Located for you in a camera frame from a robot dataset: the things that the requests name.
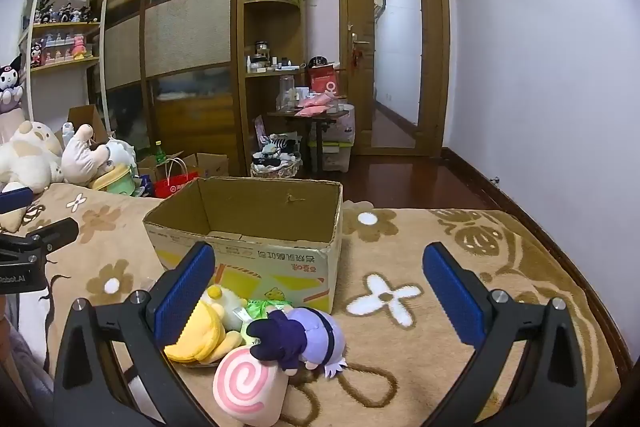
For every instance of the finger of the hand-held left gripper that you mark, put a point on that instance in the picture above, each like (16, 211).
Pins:
(15, 199)
(55, 234)

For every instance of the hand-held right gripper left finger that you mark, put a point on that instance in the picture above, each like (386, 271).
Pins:
(182, 302)

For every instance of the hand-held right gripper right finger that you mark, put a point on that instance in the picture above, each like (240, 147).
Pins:
(450, 292)

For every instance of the yellow plush toy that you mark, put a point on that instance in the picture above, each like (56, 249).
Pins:
(200, 337)

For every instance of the green white packet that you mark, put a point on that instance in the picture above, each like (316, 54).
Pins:
(270, 307)

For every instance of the printed cardboard box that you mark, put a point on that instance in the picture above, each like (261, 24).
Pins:
(280, 267)

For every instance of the pink swirl plush roll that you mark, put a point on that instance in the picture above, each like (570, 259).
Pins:
(245, 387)

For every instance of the purple-haired plush doll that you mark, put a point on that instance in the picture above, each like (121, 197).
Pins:
(300, 337)

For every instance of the cream spotted plush toy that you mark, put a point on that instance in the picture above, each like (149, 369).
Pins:
(30, 157)

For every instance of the white grey printed cloth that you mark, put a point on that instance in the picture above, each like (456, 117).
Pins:
(35, 332)

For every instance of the green yellow plush bag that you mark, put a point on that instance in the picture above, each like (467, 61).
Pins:
(117, 182)

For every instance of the blue packet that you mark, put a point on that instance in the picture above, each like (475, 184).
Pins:
(146, 187)

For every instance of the open brown cardboard box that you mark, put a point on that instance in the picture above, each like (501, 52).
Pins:
(212, 164)
(150, 167)
(85, 122)

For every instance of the white fluffy plush toy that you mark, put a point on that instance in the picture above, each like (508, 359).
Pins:
(122, 154)

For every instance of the red paper bag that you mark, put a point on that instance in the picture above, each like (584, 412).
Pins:
(172, 188)

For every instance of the black purple plush doll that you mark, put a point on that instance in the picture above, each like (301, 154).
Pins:
(10, 79)

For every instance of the green glass bottle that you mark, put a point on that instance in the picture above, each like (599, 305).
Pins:
(160, 154)

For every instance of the row of pink boxed figurines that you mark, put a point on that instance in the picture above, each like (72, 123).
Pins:
(55, 49)

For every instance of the woven basket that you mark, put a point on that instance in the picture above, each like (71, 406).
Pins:
(275, 173)

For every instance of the pile of socks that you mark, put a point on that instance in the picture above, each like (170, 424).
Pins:
(275, 149)

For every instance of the clear plastic storage bin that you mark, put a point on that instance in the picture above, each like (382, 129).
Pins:
(335, 154)

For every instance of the pink printed flat packet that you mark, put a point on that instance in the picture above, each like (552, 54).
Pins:
(260, 132)

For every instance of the row of dark figurines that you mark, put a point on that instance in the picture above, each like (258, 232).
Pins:
(65, 13)

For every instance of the wooden door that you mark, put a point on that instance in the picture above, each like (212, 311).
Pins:
(357, 107)

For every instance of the small dark table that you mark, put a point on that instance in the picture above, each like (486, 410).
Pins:
(320, 117)

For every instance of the pile of pink packets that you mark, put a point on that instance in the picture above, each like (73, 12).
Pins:
(312, 107)

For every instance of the clear plastic jar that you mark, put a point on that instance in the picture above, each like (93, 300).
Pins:
(286, 94)

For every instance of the wooden wardrobe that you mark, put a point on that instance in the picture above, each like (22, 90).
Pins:
(190, 32)

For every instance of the red printed bag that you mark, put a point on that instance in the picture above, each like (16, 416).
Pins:
(327, 82)

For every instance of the row of small cosmetic bottles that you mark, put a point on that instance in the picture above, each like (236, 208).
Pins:
(270, 67)

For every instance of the wooden corner shelf unit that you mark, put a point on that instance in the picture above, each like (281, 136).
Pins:
(241, 57)

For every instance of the red tassel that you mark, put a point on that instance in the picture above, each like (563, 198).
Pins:
(355, 57)

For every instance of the dark glass jar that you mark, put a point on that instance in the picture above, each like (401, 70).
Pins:
(262, 48)

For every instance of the dark round container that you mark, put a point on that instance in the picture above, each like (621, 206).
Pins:
(317, 61)

